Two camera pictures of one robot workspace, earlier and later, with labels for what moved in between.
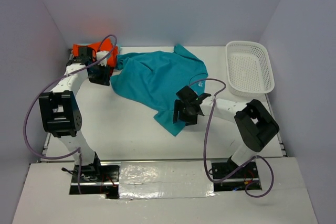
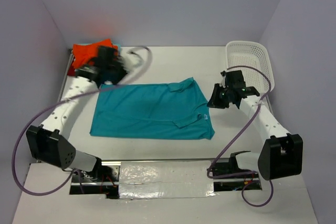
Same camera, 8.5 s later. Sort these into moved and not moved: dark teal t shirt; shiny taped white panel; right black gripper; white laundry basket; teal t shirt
Moved: right black gripper; dark teal t shirt
Not moved: shiny taped white panel; white laundry basket; teal t shirt
